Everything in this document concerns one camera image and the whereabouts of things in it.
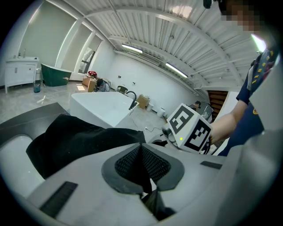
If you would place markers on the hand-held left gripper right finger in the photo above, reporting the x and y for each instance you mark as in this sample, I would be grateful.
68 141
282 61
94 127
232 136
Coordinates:
194 176

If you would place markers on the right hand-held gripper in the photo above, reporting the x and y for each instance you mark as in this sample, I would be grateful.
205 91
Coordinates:
188 123

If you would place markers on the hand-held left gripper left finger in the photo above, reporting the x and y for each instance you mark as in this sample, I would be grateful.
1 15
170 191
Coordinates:
77 198

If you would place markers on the black cloth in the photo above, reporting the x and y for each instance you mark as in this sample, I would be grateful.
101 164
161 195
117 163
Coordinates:
77 136

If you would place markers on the person's right forearm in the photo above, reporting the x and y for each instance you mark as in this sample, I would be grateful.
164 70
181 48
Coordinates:
227 123

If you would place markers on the red patterned cloth bundle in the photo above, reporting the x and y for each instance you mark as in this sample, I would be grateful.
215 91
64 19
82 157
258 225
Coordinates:
92 73

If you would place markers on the white waste bin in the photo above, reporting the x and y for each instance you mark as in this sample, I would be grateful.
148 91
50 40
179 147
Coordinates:
150 107
161 112

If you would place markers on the wooden staircase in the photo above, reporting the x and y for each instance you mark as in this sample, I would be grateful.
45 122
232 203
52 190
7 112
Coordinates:
217 101

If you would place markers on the brown cardboard box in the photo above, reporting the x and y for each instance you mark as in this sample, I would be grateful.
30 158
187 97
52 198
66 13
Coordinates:
86 80
92 87
142 102

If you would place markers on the long ceiling light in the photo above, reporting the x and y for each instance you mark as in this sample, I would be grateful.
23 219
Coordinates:
177 70
131 48
258 43

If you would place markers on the black bathtub faucet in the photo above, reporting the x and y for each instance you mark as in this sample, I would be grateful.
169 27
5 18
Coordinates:
132 105

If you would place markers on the person's navy printed shirt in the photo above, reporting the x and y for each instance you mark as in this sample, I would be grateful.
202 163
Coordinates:
247 123

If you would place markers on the white sink basin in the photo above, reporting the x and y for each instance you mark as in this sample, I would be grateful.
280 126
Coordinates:
13 167

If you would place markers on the black metal chair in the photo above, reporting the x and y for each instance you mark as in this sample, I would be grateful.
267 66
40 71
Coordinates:
121 89

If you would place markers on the white bathtub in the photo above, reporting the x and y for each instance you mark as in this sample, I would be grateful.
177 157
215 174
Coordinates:
99 106

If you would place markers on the black stone sink counter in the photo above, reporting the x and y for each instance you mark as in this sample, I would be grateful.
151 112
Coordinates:
33 114

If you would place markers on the white sticks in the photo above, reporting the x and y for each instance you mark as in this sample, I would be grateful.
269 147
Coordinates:
43 99

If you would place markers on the black framed window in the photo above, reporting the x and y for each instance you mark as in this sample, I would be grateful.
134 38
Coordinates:
87 64

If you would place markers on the green bathtub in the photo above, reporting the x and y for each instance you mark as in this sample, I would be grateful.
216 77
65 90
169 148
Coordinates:
55 76

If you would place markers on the white vanity cabinet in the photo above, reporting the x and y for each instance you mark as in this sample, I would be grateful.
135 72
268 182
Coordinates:
20 75

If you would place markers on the black head camera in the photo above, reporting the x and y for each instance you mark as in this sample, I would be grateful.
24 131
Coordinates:
207 3

